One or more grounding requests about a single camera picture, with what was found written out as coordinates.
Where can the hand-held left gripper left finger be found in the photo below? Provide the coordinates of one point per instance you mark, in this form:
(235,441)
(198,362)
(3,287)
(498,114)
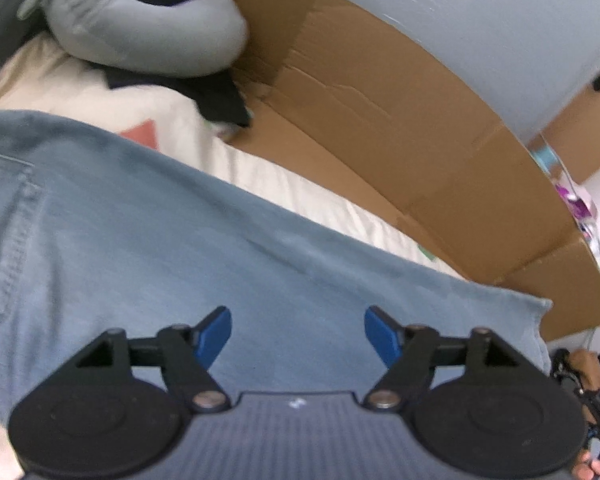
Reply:
(214,334)

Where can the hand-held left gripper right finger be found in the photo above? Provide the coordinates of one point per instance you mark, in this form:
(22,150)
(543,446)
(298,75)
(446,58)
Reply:
(382,334)

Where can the blue denim jeans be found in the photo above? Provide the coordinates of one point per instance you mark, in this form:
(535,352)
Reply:
(180,240)

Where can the person's right hand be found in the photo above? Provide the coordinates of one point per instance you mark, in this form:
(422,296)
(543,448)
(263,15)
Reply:
(590,370)

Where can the brown cardboard box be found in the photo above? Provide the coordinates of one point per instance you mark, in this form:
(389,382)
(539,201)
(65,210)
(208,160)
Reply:
(587,135)
(405,150)

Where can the black cloth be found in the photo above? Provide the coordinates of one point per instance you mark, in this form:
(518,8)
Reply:
(215,97)

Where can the cream printed bed sheet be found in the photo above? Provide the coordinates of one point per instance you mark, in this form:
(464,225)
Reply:
(80,100)

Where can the grey neck pillow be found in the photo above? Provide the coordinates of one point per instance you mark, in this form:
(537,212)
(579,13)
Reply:
(140,30)

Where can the grey wrapped mattress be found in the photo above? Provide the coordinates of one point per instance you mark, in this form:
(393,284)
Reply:
(470,25)

